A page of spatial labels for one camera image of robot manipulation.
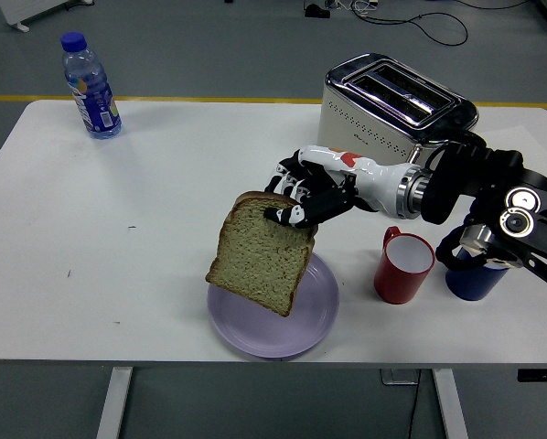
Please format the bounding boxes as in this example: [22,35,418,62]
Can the blue mug white inside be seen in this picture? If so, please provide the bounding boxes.
[445,246,512,302]

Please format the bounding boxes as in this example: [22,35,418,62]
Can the black floor cable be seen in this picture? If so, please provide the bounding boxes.
[350,0,531,47]

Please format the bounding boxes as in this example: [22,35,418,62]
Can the red mug white inside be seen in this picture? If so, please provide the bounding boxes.
[372,225,436,305]

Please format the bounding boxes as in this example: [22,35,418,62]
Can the white table leg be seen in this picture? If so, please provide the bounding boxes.
[95,366,134,439]
[431,368,469,439]

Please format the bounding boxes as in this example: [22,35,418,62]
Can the cream and chrome toaster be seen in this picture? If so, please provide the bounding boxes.
[316,53,479,168]

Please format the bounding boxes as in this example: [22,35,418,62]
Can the lilac round plate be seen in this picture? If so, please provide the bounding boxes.
[207,251,340,360]

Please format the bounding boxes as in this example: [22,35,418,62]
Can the white panel with feet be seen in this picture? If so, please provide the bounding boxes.
[0,0,94,34]

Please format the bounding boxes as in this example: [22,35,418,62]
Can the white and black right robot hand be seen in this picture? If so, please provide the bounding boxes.
[263,144,405,230]

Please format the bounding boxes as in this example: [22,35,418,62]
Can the slice of bread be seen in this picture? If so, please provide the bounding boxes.
[204,190,319,317]

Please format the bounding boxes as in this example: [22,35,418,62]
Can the black cable under table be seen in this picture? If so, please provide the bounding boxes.
[405,369,424,439]

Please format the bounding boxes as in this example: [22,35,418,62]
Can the clear under-table bracket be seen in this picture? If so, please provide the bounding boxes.
[379,368,421,386]

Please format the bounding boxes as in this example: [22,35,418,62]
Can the white cable bundle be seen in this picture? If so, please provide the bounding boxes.
[326,0,379,14]

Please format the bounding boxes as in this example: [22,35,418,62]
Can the clear water bottle blue cap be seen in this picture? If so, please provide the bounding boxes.
[59,31,123,141]

